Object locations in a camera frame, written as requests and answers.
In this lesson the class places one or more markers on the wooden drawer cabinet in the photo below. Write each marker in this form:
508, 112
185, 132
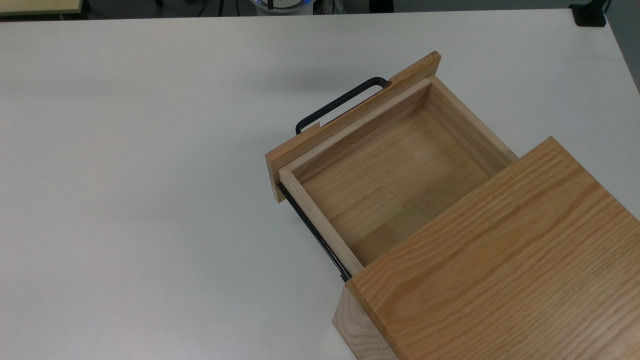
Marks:
500, 260

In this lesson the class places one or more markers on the black table clamp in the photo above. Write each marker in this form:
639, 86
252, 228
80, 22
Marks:
590, 15

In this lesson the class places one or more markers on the yellow wooden table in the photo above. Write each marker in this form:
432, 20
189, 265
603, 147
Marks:
35, 6

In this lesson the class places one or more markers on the black drawer slide rail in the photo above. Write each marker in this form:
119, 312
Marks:
312, 227

